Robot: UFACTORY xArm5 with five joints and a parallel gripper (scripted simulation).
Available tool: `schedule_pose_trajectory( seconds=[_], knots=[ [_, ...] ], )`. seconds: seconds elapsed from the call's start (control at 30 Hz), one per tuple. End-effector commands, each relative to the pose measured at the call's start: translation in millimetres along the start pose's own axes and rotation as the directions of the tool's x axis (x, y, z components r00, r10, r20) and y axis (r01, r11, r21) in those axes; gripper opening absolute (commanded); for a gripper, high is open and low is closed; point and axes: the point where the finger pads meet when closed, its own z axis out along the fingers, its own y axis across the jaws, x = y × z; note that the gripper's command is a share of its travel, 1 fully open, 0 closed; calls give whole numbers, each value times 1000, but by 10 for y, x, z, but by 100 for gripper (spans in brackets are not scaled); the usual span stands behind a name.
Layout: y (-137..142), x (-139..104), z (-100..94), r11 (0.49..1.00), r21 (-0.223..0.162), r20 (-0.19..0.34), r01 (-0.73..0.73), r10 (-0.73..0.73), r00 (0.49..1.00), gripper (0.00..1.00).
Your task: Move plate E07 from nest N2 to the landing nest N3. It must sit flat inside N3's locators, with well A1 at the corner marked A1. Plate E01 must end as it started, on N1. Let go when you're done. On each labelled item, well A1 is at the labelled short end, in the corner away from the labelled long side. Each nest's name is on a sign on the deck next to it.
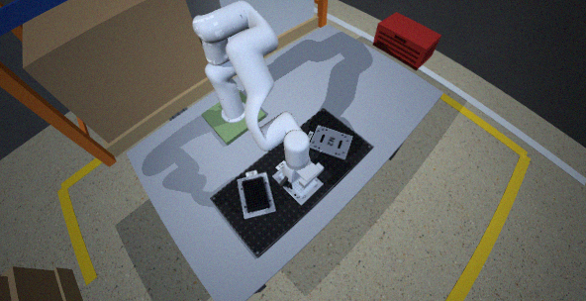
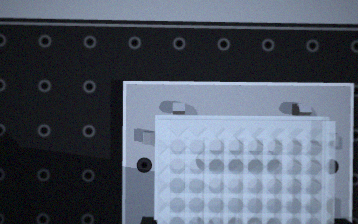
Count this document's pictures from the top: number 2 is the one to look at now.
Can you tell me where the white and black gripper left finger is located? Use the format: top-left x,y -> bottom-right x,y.
140,217 -> 157,224

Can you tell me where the white multi-well plate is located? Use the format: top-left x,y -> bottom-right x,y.
154,115 -> 336,224

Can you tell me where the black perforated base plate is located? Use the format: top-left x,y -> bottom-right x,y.
0,18 -> 358,224

